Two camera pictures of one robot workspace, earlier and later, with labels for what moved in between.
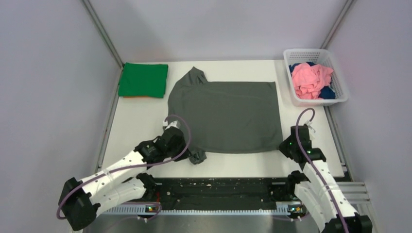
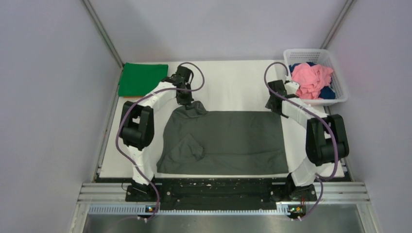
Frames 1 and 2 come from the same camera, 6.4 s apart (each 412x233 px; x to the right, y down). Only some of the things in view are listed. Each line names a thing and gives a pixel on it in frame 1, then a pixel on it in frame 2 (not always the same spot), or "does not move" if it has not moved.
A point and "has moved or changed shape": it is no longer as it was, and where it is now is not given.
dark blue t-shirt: (327, 92) does not move
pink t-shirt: (309, 80) does not move
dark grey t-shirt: (226, 117) has moved or changed shape
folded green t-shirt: (143, 79) does not move
